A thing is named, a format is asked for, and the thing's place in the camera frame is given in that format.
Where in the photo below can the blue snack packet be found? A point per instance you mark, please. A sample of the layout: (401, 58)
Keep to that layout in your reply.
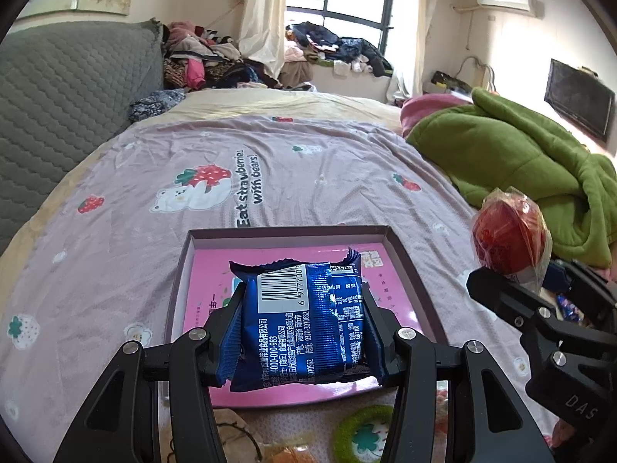
(299, 328)

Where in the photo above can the red ball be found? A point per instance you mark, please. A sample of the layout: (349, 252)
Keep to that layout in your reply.
(501, 236)

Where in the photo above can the wall mounted television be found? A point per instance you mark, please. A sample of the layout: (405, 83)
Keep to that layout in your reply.
(578, 96)

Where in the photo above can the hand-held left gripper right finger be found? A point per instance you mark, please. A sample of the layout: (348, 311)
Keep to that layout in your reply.
(375, 342)

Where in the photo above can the lilac strawberry print sheet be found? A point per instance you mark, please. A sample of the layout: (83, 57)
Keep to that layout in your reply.
(313, 178)

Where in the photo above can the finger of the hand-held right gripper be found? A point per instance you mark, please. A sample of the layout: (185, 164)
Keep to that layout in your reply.
(496, 289)
(593, 282)

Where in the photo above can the pink pillow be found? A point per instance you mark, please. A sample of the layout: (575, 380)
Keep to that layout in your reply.
(429, 106)

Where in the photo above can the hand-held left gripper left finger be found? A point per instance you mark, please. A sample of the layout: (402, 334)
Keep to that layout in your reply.
(226, 342)

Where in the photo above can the white air conditioner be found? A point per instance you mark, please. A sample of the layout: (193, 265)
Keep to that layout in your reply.
(506, 0)

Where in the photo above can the cream curtain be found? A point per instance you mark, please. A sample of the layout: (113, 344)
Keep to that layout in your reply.
(262, 19)
(419, 29)

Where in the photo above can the person's right hand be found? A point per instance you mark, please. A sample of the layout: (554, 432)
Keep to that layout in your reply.
(564, 434)

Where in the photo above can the toy egg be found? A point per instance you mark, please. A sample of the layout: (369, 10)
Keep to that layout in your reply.
(442, 427)

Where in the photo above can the small blue candy packet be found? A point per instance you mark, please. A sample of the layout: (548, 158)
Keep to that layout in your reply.
(566, 306)

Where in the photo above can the clear packet of cake slices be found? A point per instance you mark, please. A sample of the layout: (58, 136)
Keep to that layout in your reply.
(289, 456)

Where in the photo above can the dark packet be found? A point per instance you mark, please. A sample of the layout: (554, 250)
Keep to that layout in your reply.
(448, 79)

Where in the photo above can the green blanket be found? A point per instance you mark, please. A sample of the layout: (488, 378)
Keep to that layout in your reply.
(506, 154)

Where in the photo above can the grey quilted headboard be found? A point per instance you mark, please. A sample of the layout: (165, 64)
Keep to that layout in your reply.
(72, 82)

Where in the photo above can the blue patterned cloth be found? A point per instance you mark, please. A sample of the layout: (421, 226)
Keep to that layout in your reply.
(154, 105)

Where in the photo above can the pile of dark clothes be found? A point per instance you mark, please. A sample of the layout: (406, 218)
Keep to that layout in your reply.
(337, 46)

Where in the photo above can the shallow grey cardboard box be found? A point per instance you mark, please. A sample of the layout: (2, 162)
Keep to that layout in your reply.
(289, 234)

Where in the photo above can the pile of mixed clothes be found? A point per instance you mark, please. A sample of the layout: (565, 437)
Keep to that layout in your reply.
(207, 58)

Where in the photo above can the cream bed sheet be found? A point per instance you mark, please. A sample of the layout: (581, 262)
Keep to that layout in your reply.
(289, 103)

